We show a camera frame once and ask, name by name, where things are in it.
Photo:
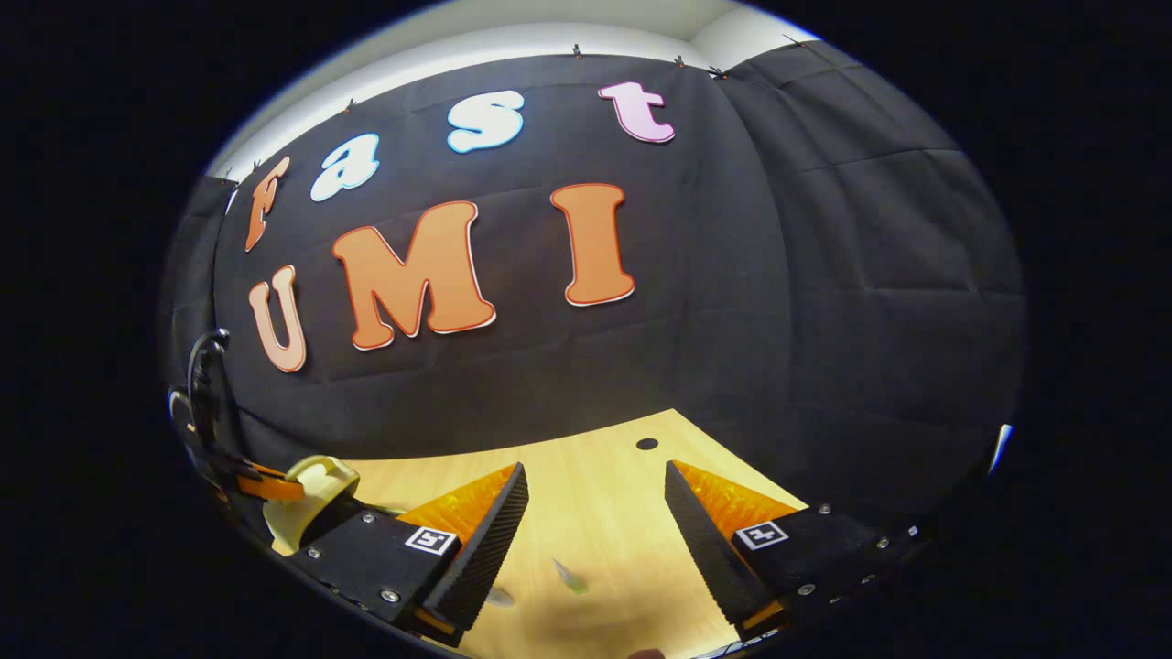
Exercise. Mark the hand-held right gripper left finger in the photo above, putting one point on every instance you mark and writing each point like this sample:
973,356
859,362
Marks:
490,549

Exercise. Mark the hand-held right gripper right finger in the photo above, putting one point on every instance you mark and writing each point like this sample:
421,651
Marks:
705,549

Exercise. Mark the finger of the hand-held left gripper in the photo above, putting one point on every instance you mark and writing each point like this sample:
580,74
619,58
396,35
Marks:
275,488

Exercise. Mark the pale yellow suitcase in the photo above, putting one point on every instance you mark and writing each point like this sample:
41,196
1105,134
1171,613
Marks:
316,476

